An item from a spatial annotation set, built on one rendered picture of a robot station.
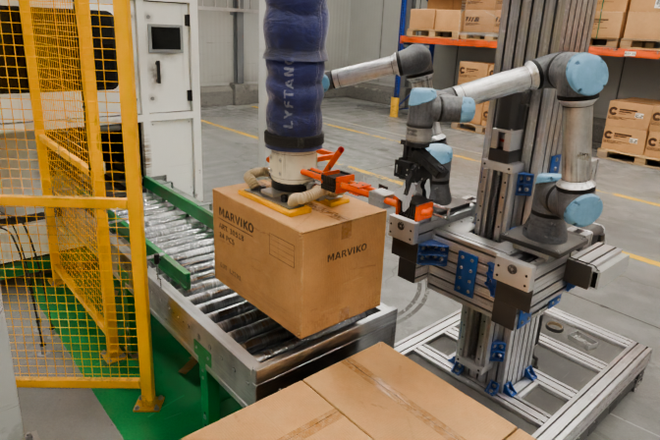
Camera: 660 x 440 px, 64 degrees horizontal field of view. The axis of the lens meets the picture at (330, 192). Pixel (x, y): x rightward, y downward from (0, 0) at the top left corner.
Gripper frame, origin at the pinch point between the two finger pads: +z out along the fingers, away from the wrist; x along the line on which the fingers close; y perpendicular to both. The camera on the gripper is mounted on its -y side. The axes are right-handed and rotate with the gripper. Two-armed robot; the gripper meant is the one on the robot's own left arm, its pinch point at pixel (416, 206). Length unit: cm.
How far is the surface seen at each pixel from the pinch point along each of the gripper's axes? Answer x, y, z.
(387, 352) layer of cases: -15, 17, 66
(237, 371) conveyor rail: 35, 44, 68
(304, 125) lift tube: 4, 50, -17
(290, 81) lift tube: 8, 54, -32
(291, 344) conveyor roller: 11, 44, 66
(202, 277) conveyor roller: 9, 115, 67
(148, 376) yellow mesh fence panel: 41, 107, 104
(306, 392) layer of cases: 24, 18, 67
